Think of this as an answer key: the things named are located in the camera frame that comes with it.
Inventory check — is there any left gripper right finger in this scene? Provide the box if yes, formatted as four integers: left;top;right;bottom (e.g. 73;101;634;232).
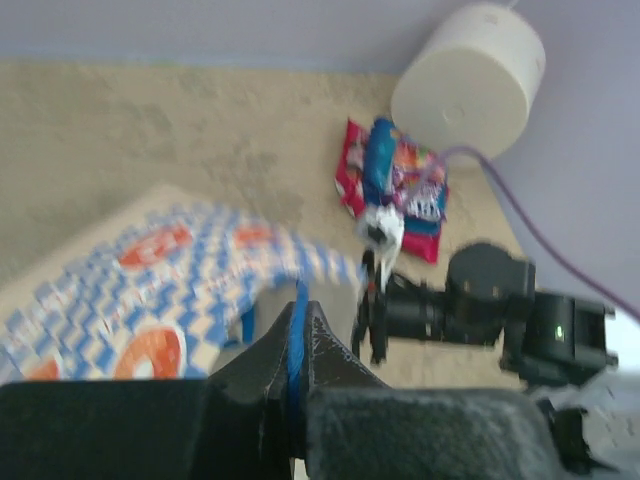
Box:
305;301;565;479

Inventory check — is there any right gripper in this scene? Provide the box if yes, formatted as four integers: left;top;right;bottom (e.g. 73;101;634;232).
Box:
351;248;393;365

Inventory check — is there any cream cylinder container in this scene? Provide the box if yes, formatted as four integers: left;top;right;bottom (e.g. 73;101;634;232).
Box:
390;2;546;158

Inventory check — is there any pink REAL crisps bag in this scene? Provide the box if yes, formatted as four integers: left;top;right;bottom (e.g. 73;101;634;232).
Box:
334;119;440;265

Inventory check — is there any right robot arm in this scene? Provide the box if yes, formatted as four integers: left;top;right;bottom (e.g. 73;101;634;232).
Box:
351;242;618;387

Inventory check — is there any blue fruit sweets bag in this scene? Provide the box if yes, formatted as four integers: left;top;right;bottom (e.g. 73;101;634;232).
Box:
362;117;400;205

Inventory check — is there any purple Fox's sweets bag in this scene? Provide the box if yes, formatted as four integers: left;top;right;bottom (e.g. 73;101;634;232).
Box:
390;138;448;236

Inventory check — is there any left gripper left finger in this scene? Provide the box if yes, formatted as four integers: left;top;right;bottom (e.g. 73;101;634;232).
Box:
1;307;292;479

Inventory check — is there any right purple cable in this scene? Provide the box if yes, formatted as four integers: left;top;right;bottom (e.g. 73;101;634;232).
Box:
407;143;640;321

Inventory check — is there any blue checkered paper bag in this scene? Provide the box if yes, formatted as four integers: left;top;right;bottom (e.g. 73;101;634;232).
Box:
1;187;362;383

